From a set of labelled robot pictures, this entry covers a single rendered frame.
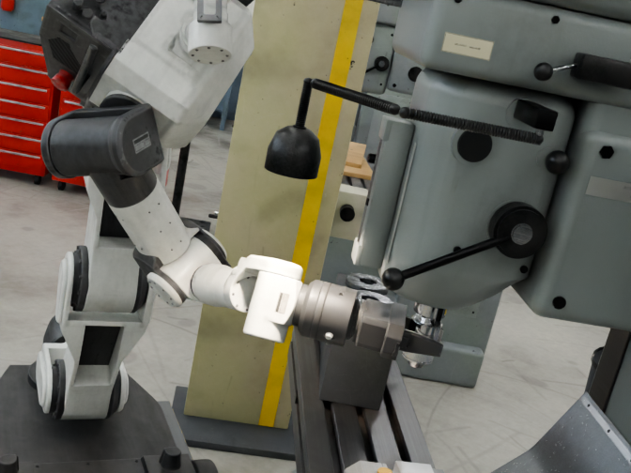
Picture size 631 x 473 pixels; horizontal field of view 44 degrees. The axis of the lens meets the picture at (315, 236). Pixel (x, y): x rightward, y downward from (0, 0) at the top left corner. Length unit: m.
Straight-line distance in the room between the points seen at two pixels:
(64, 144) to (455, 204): 0.60
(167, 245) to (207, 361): 1.80
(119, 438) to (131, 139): 1.01
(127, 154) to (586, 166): 0.65
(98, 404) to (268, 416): 1.36
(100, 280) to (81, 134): 0.53
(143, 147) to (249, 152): 1.61
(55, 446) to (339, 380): 0.78
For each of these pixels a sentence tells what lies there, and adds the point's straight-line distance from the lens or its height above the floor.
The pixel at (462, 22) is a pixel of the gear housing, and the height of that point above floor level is 1.69.
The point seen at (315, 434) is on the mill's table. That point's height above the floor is 0.96.
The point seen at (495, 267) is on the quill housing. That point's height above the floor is 1.39.
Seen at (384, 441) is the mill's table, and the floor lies 0.96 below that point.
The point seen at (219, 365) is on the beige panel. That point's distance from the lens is 3.12.
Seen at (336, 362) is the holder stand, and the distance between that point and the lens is 1.51.
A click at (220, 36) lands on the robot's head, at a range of 1.22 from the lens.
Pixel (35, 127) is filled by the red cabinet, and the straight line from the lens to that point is 5.94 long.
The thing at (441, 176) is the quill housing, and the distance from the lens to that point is 1.02.
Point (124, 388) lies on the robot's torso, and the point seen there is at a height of 0.71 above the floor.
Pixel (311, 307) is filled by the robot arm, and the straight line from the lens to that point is 1.15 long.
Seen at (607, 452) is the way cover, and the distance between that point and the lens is 1.40.
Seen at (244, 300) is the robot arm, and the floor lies 1.21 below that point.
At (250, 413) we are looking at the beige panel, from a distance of 3.22.
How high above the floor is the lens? 1.68
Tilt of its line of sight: 17 degrees down
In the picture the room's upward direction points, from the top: 12 degrees clockwise
